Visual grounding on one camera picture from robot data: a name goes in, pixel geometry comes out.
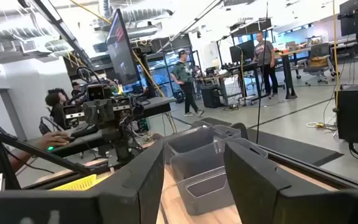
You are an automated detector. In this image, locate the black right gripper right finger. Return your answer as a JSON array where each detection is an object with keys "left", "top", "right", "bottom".
[{"left": 223, "top": 141, "right": 292, "bottom": 224}]

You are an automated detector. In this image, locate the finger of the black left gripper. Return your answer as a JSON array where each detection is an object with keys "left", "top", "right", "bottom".
[
  {"left": 83, "top": 101, "right": 101, "bottom": 126},
  {"left": 99, "top": 100, "right": 116, "bottom": 124}
]

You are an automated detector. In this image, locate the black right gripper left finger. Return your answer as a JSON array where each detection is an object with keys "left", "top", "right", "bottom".
[{"left": 95, "top": 139, "right": 167, "bottom": 224}]

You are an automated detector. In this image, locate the yellow plastic basket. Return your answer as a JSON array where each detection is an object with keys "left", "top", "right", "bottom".
[{"left": 50, "top": 174, "right": 105, "bottom": 191}]

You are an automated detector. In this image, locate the black computer mouse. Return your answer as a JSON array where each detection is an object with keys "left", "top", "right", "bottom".
[{"left": 59, "top": 133, "right": 76, "bottom": 144}]

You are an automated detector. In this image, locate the person's hand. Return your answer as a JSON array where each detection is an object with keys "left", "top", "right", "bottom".
[{"left": 35, "top": 130, "right": 74, "bottom": 151}]

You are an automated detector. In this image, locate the smoky grey plastic basket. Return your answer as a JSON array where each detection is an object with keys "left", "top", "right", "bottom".
[
  {"left": 164, "top": 124, "right": 242, "bottom": 165},
  {"left": 190, "top": 119, "right": 213, "bottom": 129},
  {"left": 170, "top": 138, "right": 269, "bottom": 216}
]

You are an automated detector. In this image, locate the black hazard-striped floor mat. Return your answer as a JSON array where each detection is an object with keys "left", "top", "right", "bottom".
[{"left": 247, "top": 128, "right": 345, "bottom": 168}]

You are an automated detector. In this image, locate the large black monitor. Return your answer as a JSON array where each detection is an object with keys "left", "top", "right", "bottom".
[{"left": 105, "top": 8, "right": 141, "bottom": 86}]

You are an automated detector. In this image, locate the small black computer tower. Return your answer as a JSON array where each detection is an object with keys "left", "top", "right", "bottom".
[{"left": 201, "top": 85, "right": 223, "bottom": 109}]

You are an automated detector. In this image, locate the wood-top desk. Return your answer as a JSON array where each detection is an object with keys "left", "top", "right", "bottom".
[{"left": 275, "top": 46, "right": 312, "bottom": 100}]

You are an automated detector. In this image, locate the black standing desk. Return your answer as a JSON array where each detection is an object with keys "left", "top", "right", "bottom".
[{"left": 219, "top": 61, "right": 287, "bottom": 106}]

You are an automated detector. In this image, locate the large black computer tower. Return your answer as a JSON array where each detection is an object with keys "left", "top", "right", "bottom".
[{"left": 335, "top": 83, "right": 358, "bottom": 147}]

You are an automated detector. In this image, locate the small black monitor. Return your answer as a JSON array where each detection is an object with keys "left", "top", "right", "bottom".
[{"left": 229, "top": 39, "right": 256, "bottom": 65}]

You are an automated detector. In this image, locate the grey office chair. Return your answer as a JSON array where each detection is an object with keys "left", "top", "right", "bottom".
[{"left": 303, "top": 42, "right": 337, "bottom": 87}]

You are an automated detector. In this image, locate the yellow diagonal cable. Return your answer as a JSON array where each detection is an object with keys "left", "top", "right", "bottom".
[{"left": 68, "top": 0, "right": 165, "bottom": 98}]

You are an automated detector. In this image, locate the white floor cable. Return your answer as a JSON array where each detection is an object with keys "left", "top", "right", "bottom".
[{"left": 305, "top": 121, "right": 338, "bottom": 131}]

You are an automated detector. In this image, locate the silver ventilation duct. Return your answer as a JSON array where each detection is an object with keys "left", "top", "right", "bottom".
[{"left": 121, "top": 7, "right": 174, "bottom": 24}]

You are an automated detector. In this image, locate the black hanging cable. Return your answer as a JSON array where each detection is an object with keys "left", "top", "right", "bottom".
[{"left": 255, "top": 0, "right": 270, "bottom": 144}]

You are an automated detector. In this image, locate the yellow hanging cable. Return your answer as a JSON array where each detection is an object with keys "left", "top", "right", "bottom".
[{"left": 332, "top": 0, "right": 341, "bottom": 111}]

